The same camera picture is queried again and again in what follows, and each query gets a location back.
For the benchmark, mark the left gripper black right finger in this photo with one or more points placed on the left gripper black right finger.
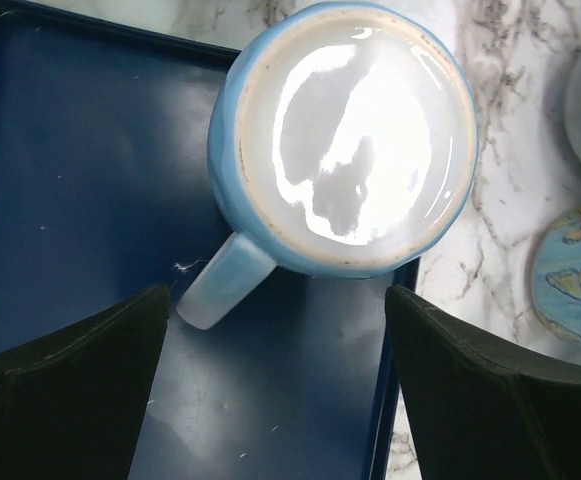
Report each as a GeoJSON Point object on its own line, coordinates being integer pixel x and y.
{"type": "Point", "coordinates": [479, 406]}

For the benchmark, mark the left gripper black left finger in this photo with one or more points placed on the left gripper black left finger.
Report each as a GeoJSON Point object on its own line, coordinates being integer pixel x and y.
{"type": "Point", "coordinates": [72, 402]}

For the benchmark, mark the blue mug tan rim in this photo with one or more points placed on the blue mug tan rim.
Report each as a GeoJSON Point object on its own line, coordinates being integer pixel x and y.
{"type": "Point", "coordinates": [555, 277]}

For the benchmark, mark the blue white mug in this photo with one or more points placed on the blue white mug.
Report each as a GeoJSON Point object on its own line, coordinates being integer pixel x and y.
{"type": "Point", "coordinates": [343, 142]}

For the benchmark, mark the dark blue tray mat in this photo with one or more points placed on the dark blue tray mat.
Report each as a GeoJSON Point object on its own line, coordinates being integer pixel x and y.
{"type": "Point", "coordinates": [104, 191]}

